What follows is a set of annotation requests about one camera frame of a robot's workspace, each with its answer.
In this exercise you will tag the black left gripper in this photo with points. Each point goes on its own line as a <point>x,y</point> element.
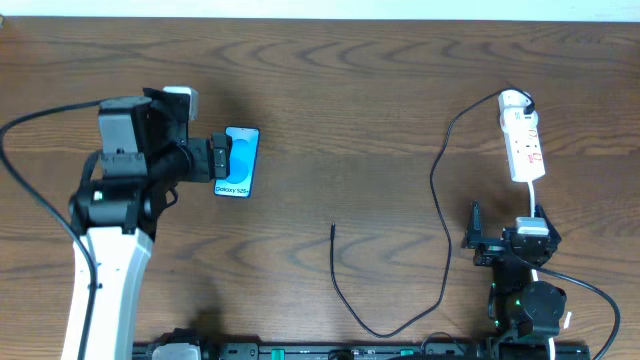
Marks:
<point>219,158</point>

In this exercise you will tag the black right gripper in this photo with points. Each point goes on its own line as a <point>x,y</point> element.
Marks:
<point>500,241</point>

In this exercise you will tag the blue Galaxy smartphone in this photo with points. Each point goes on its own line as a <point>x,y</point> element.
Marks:
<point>243,155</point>

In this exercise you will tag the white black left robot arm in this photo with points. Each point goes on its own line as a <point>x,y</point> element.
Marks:
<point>146,151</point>

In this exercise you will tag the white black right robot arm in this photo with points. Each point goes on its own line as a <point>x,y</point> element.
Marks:
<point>526,310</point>

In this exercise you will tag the white power strip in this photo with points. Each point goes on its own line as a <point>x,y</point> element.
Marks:
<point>518,122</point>

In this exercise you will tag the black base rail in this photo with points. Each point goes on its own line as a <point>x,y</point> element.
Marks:
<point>188,344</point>

